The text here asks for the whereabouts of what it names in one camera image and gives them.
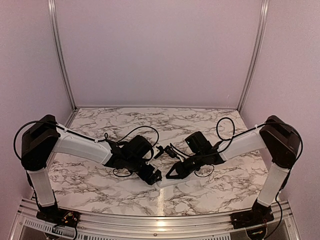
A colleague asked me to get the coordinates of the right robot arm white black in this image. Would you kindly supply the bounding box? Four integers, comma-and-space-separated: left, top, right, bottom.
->
165, 115, 303, 224

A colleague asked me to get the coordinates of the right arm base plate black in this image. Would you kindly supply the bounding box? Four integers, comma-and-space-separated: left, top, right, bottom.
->
230, 210, 275, 229

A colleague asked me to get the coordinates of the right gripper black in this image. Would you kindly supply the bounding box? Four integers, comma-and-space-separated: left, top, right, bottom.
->
166, 151, 206, 180

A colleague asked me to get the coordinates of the aluminium frame post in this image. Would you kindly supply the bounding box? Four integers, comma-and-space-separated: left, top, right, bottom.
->
48, 0, 77, 112
237, 0, 270, 113

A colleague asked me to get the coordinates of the white remote control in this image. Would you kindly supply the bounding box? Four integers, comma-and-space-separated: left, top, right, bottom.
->
155, 177, 191, 189

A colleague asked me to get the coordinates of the right aluminium frame post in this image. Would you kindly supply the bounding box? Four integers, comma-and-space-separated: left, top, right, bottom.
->
237, 0, 270, 113

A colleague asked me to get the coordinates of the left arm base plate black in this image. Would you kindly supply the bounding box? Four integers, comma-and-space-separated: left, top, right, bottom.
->
34, 192, 80, 228

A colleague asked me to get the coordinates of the front aluminium rail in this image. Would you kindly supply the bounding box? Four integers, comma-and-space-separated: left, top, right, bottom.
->
8, 199, 301, 240

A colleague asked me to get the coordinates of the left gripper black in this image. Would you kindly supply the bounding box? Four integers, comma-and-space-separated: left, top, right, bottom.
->
125, 155, 162, 185

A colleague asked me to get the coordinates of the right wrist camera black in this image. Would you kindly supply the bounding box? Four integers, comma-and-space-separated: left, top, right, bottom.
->
164, 145, 185, 162

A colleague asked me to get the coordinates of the left aluminium frame post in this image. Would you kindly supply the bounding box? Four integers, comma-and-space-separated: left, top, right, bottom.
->
48, 0, 77, 112

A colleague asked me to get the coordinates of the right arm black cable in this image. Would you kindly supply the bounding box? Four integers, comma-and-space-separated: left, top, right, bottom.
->
169, 116, 305, 177

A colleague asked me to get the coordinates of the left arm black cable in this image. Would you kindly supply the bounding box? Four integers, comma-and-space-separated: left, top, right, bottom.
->
13, 120, 161, 177

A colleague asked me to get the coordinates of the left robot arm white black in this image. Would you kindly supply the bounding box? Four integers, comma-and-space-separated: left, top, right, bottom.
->
19, 114, 162, 223

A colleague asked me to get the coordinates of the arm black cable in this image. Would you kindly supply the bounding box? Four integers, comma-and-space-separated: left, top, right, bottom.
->
169, 116, 305, 177
13, 120, 161, 177

